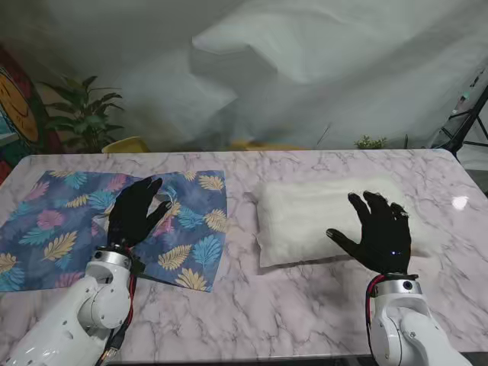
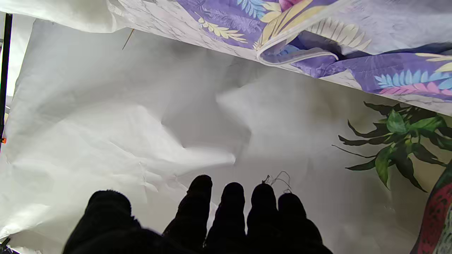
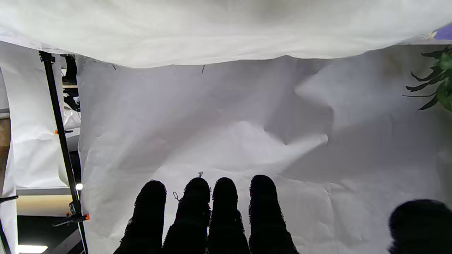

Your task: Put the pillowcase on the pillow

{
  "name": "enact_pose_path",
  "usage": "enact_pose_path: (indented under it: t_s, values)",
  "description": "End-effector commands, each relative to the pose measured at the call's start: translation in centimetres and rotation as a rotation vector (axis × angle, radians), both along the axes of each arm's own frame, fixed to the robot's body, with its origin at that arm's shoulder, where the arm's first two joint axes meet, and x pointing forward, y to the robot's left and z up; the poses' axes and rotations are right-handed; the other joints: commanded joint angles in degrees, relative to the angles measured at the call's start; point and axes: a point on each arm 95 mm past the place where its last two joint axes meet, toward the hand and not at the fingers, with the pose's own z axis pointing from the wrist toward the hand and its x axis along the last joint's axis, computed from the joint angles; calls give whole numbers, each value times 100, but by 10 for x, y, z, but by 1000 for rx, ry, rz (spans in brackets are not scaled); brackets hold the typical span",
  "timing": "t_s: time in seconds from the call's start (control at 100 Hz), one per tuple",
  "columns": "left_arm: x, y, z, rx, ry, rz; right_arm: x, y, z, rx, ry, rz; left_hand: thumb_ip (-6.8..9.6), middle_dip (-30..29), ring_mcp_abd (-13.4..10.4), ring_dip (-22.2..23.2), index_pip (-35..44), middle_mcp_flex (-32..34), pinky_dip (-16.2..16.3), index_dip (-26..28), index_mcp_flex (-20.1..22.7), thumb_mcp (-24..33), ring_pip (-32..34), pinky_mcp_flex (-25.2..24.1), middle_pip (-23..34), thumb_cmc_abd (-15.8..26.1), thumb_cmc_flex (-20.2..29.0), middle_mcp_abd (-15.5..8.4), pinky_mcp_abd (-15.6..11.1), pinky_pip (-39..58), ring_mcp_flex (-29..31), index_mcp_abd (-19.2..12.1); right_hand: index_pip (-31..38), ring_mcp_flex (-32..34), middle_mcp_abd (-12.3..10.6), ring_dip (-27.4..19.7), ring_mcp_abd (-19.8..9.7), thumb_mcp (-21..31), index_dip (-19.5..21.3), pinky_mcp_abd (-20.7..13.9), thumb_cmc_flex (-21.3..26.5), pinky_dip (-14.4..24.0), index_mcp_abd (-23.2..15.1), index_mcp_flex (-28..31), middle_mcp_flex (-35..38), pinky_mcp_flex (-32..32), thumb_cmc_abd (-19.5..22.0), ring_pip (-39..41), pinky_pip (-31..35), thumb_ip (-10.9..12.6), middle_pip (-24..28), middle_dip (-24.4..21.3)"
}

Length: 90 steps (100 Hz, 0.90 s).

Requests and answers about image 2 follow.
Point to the blue leaf print pillowcase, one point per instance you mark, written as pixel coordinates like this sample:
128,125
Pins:
353,63

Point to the white backdrop sheet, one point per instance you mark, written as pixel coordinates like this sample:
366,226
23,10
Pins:
106,106

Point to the large green potted plant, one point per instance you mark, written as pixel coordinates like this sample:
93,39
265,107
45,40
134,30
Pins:
399,141

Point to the black tripod stand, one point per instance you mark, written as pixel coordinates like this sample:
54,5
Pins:
5,70

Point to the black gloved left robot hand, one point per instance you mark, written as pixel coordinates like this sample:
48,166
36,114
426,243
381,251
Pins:
190,229

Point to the thin brown stick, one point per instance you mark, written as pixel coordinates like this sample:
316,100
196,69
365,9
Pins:
128,39

